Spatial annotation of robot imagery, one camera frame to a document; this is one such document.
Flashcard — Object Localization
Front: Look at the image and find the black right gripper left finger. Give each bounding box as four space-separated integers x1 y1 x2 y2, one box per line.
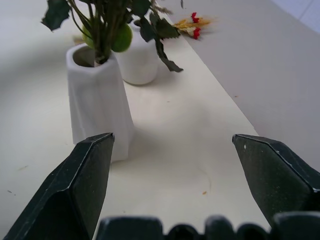
1 132 116 240

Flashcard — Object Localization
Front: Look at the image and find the tall faceted white vase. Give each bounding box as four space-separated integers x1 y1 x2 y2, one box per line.
65 43 135 165

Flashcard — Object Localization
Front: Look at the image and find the round white vase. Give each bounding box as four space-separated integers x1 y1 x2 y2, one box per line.
114 9 159 85

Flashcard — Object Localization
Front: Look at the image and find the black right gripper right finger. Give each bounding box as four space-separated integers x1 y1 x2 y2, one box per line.
231 133 320 226

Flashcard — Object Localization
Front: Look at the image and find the green leafy flower bouquet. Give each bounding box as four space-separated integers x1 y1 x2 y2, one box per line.
40 0 185 73

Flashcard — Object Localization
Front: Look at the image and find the yellow and red flower bouquet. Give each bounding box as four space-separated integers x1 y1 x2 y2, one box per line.
172 11 218 41

